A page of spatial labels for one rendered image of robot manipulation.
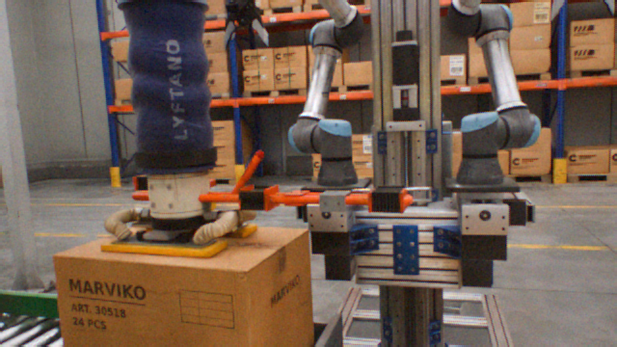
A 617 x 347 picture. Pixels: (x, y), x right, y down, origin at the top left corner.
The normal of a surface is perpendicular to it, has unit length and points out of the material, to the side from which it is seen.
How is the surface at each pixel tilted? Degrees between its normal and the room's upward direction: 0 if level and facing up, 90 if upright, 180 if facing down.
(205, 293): 90
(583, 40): 91
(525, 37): 90
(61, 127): 90
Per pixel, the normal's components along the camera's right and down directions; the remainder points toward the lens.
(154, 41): 0.09, -0.11
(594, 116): -0.26, 0.14
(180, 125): 0.51, -0.21
